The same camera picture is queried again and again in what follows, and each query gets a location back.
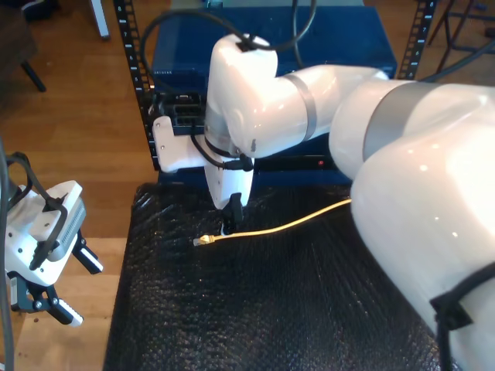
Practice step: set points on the black rack shelf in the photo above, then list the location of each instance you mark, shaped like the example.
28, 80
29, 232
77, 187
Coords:
294, 163

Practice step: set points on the black rack server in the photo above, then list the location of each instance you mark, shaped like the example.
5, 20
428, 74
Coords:
181, 110

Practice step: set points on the black bubble mat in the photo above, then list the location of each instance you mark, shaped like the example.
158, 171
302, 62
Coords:
270, 309

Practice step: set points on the white table leg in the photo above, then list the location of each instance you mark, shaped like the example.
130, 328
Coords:
100, 19

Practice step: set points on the dark brown chair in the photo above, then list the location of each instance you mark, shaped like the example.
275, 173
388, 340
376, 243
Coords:
15, 38

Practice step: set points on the dark shoe white sole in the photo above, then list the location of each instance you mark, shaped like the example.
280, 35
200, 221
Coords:
38, 4

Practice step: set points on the dark metal chair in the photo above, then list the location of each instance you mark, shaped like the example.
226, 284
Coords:
472, 49

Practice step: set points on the blue rack base plate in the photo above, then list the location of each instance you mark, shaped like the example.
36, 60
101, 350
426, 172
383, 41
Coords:
294, 177

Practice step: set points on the black rack post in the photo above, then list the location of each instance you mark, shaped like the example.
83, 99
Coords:
129, 38
419, 35

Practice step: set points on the blue network switch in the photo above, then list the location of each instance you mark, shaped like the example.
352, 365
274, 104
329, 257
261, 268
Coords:
348, 31

